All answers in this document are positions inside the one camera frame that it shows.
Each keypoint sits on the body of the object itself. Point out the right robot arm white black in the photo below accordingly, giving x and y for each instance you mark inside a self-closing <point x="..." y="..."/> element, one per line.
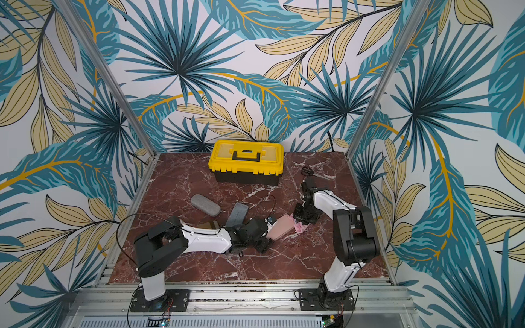
<point x="354" y="236"/>

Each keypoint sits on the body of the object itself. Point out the pink cloth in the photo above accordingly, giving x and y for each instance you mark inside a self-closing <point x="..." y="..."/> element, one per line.
<point x="299" y="227"/>

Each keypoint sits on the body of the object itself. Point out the left metal frame post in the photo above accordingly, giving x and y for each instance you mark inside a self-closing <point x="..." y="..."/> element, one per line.
<point x="73" y="19"/>

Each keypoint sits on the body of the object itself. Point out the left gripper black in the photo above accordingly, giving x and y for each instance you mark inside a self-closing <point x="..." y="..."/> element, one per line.
<point x="265" y="244"/>

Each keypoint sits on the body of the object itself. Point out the metal frame post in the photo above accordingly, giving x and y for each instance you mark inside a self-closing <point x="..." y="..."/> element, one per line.
<point x="397" y="53"/>
<point x="73" y="19"/>

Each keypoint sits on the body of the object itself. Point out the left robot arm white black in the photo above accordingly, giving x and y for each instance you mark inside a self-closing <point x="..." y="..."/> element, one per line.
<point x="159" y="247"/>

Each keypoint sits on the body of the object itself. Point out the right metal frame post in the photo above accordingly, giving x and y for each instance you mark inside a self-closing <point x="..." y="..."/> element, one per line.
<point x="397" y="53"/>

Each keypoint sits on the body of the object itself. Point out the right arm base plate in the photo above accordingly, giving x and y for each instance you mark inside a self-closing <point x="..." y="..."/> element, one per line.
<point x="316" y="299"/>

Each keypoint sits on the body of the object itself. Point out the grey oval eyeglass case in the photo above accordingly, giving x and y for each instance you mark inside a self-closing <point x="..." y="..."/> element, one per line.
<point x="206" y="205"/>

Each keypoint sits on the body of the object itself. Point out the grey-blue rectangular eyeglass case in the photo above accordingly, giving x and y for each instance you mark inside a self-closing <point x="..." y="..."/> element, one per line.
<point x="237" y="215"/>

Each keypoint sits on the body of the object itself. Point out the brown case with red band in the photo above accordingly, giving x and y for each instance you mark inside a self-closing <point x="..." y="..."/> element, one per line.
<point x="211" y="225"/>

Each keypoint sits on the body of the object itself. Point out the yellow black toolbox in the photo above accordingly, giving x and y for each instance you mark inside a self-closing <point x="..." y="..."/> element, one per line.
<point x="247" y="163"/>

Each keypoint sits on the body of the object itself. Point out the aluminium front rail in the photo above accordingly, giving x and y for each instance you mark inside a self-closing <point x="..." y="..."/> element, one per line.
<point x="374" y="302"/>

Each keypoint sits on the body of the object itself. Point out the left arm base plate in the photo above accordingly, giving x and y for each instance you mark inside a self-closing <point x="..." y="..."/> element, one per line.
<point x="164" y="301"/>

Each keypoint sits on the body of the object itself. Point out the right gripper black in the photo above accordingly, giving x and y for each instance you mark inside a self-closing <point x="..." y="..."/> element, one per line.
<point x="305" y="211"/>

